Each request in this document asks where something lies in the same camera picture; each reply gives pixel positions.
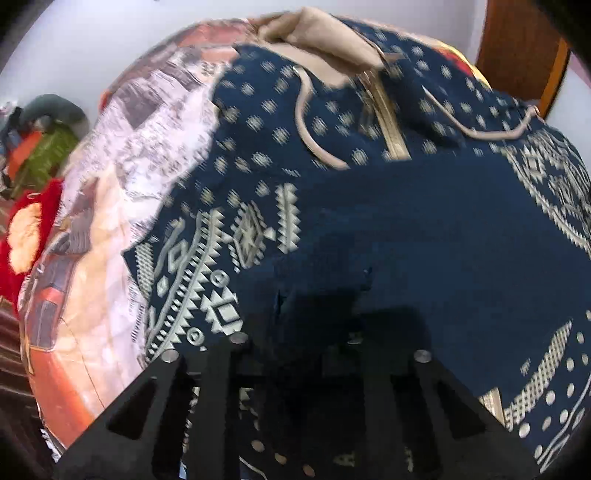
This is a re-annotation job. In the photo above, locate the navy patterned hooded sweatshirt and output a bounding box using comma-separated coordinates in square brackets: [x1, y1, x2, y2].
[124, 8, 590, 479]

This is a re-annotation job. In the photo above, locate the printed bed cover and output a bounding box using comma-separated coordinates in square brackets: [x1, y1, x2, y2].
[18, 15, 491, 451]

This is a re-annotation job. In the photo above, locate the green bag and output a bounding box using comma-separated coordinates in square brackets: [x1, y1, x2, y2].
[11, 124, 79, 199]

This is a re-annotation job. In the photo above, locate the grey-green plush toy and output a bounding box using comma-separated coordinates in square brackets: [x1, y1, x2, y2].
[19, 94, 90, 139]

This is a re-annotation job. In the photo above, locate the red plush pillow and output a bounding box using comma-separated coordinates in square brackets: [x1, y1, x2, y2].
[1, 179, 63, 315]

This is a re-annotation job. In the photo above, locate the orange box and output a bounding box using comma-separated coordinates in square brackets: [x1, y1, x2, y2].
[7, 131, 43, 180]

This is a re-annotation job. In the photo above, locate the brown wooden door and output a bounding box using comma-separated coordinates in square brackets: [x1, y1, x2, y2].
[476, 0, 571, 117]

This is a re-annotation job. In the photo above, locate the striped pink curtain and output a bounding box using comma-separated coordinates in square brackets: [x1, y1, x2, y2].
[0, 298, 36, 408]

